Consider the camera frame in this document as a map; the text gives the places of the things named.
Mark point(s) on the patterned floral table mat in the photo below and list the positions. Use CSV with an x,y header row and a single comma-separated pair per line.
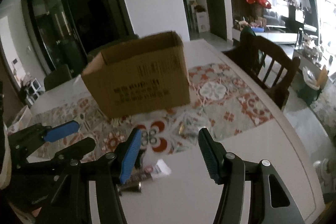
x,y
217,93

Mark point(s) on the brown cardboard box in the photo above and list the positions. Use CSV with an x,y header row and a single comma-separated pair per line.
x,y
139,76

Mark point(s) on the white and dark snack sachet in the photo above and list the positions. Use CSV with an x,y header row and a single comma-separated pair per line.
x,y
149,173

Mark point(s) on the white box in hallway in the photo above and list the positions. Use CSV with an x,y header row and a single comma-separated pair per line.
x,y
202,22

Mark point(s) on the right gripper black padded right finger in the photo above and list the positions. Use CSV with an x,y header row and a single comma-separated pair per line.
x,y
213,154

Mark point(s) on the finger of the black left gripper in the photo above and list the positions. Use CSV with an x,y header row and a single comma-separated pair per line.
x,y
75,152

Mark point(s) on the dark wooden chair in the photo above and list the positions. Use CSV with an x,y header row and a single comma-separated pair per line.
x,y
266,63

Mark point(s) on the white low tv cabinet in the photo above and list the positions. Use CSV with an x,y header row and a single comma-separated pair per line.
x,y
276,34

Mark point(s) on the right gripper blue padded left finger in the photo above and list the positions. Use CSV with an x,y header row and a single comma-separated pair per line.
x,y
126,155

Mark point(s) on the dark upholstered chair back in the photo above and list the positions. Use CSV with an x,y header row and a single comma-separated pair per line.
x,y
57,77

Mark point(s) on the green bin with bag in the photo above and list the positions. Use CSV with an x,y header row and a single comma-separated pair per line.
x,y
313,86

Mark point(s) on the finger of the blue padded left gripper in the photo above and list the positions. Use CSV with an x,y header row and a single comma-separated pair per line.
x,y
59,132

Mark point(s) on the white gold-ended snack packet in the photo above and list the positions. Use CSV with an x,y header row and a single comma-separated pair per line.
x,y
189,124

